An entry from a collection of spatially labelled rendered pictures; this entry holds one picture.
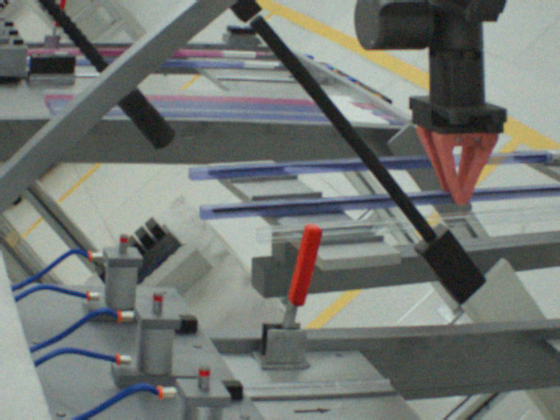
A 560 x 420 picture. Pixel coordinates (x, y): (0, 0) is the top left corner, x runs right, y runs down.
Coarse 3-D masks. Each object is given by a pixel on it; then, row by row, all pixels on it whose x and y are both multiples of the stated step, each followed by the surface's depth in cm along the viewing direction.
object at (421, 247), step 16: (432, 240) 72; (448, 240) 72; (432, 256) 72; (448, 256) 72; (464, 256) 73; (432, 272) 73; (448, 272) 73; (464, 272) 73; (480, 272) 73; (448, 288) 73; (464, 288) 73
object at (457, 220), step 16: (512, 208) 121; (528, 208) 121; (544, 208) 121; (304, 224) 114; (320, 224) 114; (336, 224) 114; (352, 224) 114; (368, 224) 115; (384, 224) 115; (400, 224) 116; (432, 224) 117; (448, 224) 117; (464, 224) 118; (480, 224) 118; (496, 224) 119; (272, 240) 112; (288, 240) 112
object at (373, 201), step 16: (416, 192) 125; (432, 192) 125; (448, 192) 126; (480, 192) 126; (496, 192) 127; (512, 192) 128; (528, 192) 128; (544, 192) 129; (208, 208) 118; (224, 208) 118; (240, 208) 119; (256, 208) 119; (272, 208) 120; (288, 208) 120; (304, 208) 121; (320, 208) 121; (336, 208) 122; (352, 208) 122; (368, 208) 123
